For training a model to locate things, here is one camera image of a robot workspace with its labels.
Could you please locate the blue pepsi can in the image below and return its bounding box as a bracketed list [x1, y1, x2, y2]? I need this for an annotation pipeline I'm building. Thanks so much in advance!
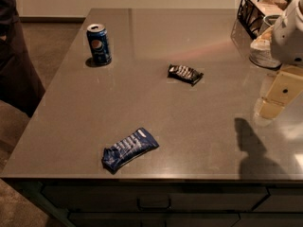
[86, 24, 112, 65]

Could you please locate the black chocolate rxbar wrapper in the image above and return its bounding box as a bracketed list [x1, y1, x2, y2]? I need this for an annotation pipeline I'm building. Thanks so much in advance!
[168, 64, 204, 86]

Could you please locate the blue blueberry rxbar wrapper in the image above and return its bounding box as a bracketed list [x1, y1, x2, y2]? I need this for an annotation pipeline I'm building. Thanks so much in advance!
[101, 128, 159, 173]

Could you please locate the person in dark clothes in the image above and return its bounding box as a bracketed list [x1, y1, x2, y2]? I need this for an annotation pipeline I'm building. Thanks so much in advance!
[0, 0, 45, 117]

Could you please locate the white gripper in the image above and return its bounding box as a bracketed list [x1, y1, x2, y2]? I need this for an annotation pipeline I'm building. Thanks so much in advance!
[258, 65, 303, 119]

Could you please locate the black drawer handle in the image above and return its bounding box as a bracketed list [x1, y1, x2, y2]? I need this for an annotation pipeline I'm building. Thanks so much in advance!
[136, 197, 171, 211]

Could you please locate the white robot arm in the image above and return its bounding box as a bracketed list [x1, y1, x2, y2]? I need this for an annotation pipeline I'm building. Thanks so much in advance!
[258, 0, 303, 119]

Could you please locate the black wire basket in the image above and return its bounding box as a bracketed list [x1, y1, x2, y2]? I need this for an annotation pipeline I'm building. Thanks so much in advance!
[237, 0, 288, 39]

